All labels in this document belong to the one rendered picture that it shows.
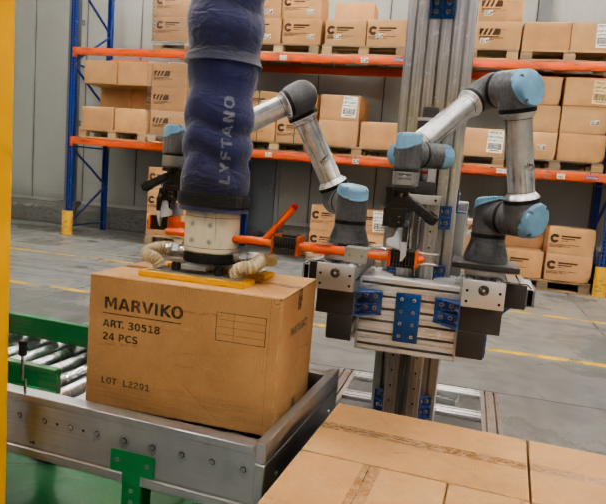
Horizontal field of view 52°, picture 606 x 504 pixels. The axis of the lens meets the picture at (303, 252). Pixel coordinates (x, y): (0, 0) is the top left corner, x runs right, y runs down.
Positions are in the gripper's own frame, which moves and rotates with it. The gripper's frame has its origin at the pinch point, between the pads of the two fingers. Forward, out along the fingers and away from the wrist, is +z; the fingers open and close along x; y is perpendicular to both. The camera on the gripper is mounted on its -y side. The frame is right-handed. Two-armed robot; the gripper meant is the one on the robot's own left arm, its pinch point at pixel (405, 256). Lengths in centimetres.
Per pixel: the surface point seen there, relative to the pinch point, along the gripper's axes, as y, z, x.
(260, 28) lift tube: 48, -63, 2
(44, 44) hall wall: 770, -227, -841
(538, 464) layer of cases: -42, 54, 4
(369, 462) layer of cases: 2, 54, 22
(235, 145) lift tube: 52, -28, 7
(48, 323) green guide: 139, 45, -27
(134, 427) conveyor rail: 66, 51, 34
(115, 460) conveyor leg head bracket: 71, 61, 34
